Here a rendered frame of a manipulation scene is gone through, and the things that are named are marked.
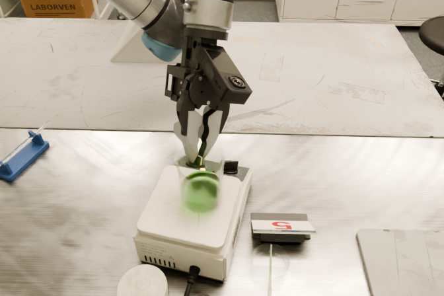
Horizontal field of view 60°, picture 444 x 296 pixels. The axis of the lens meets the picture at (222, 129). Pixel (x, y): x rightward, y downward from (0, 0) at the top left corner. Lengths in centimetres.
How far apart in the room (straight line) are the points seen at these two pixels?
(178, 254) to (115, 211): 17
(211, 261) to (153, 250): 8
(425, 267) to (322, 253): 14
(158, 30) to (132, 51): 30
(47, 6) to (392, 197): 248
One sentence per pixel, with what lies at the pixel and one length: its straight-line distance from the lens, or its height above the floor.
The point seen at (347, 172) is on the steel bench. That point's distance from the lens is 73.
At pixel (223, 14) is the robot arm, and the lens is 59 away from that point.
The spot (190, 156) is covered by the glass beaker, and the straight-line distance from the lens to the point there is 52.
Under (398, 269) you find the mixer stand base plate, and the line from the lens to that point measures 63.
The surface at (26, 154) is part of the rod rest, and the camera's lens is 80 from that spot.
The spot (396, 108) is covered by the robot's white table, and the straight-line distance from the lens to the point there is 91.
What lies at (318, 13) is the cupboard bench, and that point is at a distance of 306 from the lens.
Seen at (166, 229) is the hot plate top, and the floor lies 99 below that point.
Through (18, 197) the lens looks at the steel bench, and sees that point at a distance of 74.
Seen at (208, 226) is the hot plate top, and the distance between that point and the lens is 52.
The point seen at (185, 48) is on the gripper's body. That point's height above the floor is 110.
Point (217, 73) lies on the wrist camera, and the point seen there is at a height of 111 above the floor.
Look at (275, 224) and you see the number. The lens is 61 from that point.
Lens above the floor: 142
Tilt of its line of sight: 42 degrees down
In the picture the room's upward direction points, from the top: straight up
